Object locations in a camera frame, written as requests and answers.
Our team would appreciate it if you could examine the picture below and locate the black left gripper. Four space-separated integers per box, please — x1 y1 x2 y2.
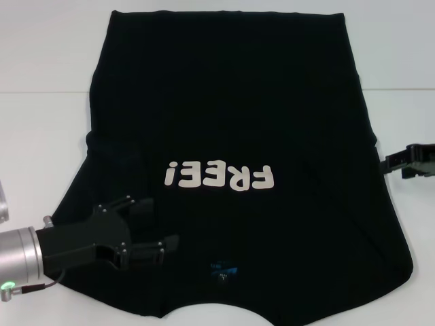
35 194 181 272

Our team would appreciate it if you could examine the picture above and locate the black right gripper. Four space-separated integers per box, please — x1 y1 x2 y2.
379 143 435 180

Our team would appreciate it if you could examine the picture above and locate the black t-shirt with FREE print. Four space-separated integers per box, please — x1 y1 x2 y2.
52 11 415 326

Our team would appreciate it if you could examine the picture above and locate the dark red thin cable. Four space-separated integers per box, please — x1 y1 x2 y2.
13 268 66 295

